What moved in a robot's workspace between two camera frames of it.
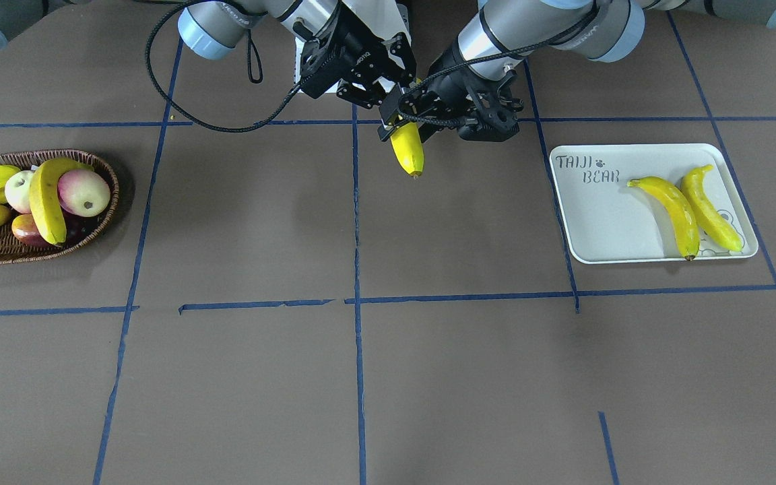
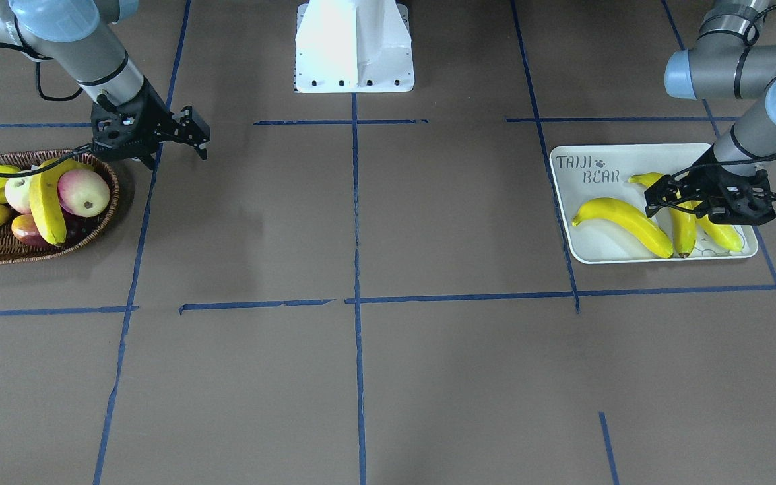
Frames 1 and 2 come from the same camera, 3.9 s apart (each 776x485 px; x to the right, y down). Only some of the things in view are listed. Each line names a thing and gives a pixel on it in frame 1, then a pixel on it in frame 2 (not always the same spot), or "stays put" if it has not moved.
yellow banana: (682, 216) stays put
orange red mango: (24, 228) stays put
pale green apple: (17, 190) stays put
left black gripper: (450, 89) -> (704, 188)
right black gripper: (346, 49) -> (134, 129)
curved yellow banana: (45, 196) stays put
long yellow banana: (407, 145) -> (632, 217)
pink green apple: (83, 192) stays put
